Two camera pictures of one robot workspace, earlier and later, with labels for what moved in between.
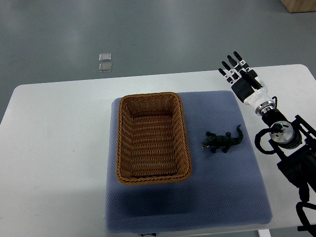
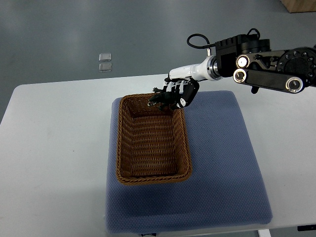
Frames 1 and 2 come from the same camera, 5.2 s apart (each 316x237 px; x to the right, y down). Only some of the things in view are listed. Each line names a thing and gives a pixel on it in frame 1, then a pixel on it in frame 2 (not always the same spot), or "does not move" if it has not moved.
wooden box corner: (299, 6) does not move
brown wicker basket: (152, 145) does not move
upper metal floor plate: (103, 57) does not move
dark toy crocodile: (214, 141) to (165, 100)
